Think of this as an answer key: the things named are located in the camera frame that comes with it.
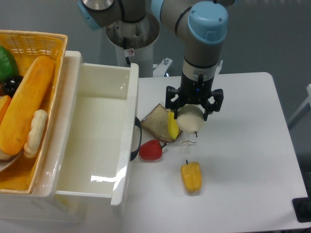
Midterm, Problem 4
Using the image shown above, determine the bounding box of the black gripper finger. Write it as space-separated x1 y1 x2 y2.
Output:
165 86 182 119
201 89 224 121

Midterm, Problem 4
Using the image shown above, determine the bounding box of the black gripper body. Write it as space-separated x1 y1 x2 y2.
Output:
179 73 214 107

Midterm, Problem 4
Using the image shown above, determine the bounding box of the pale white pear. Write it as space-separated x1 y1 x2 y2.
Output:
176 104 204 137

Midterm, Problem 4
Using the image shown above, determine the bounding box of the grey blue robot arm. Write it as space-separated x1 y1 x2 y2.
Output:
77 0 232 117

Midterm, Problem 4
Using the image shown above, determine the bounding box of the white open upper drawer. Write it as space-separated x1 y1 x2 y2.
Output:
56 64 139 207

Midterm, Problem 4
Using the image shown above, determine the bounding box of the white drawer cabinet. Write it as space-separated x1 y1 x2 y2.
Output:
0 51 83 222

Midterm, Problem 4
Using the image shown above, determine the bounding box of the brown bread slice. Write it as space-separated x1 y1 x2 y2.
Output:
140 103 175 143

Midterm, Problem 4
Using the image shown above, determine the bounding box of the yellow banana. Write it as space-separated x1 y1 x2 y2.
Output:
167 111 179 140

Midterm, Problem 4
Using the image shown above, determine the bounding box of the clear plastic wrapper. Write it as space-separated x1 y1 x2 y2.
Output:
168 135 197 154

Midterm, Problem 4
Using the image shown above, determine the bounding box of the red bell pepper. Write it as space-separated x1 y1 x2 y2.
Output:
139 139 167 160

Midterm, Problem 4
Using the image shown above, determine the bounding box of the yellow bell pepper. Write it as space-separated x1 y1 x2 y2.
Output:
180 160 202 193

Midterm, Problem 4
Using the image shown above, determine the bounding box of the black device at corner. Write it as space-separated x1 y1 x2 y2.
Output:
292 197 311 223

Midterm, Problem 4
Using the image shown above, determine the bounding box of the white braided bread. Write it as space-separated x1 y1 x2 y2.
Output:
23 109 48 158

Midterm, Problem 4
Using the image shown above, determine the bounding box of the yellow wicker basket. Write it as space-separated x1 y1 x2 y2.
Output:
0 30 68 194

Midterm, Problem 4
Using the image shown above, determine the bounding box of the orange baguette loaf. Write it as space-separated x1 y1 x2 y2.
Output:
0 56 55 157

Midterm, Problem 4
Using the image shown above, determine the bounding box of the black grape cluster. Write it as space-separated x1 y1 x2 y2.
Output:
2 75 23 98

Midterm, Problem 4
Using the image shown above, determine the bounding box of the green pepper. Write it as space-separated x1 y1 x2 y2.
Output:
0 46 19 83

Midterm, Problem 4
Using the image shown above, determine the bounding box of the orange fruit piece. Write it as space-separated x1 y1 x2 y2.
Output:
0 95 12 124

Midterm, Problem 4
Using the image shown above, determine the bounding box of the metal plate in basket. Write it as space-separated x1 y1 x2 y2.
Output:
0 150 23 171

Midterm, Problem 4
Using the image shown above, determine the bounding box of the white table bracket right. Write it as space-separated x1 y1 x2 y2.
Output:
215 60 223 75

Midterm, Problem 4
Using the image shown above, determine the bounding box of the white table bracket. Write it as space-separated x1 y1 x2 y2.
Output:
153 58 173 77
215 60 223 75

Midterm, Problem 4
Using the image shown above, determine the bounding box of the black drawer handle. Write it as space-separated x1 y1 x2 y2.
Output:
130 117 142 161

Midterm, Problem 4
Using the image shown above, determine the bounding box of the white frame at right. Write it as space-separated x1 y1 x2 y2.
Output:
287 84 311 130

